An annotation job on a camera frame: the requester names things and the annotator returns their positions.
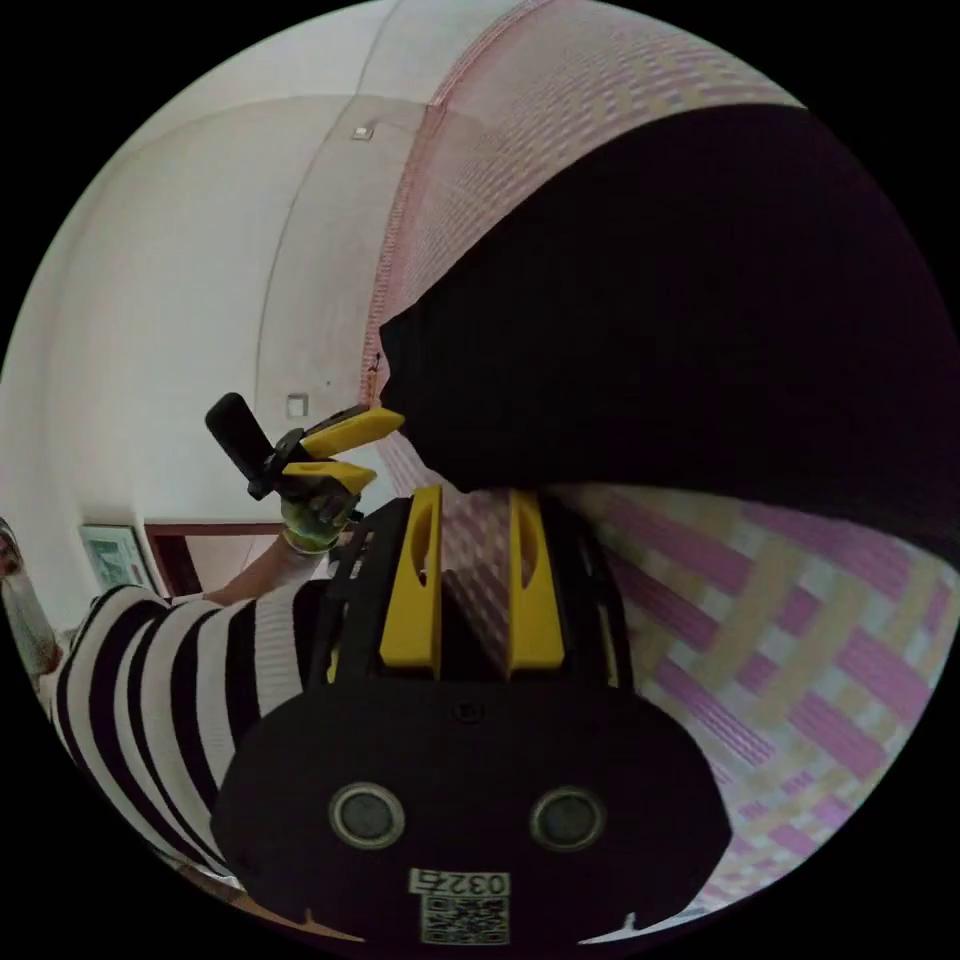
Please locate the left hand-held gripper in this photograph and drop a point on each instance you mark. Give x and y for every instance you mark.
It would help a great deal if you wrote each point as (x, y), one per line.
(287, 452)

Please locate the person's left hand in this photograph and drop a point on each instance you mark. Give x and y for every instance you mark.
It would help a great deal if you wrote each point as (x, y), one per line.
(307, 525)

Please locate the dark wooden door frame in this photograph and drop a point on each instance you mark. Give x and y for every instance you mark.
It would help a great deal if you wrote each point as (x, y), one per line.
(169, 559)

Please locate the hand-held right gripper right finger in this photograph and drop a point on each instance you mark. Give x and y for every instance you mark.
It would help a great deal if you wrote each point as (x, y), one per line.
(536, 600)

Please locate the black pants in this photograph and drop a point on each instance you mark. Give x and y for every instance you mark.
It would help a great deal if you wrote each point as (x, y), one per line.
(675, 300)

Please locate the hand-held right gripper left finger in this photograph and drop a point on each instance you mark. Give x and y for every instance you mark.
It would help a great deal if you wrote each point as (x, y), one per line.
(409, 600)

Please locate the bed with pink woven mat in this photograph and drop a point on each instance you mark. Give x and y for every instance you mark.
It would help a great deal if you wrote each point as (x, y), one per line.
(787, 637)

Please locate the person's body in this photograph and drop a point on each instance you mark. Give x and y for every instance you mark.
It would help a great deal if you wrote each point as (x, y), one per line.
(150, 675)

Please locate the person's left forearm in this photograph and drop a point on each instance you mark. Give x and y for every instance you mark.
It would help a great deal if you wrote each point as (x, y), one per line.
(251, 581)

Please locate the framed picture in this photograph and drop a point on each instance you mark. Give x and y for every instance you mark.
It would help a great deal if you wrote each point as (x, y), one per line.
(112, 556)

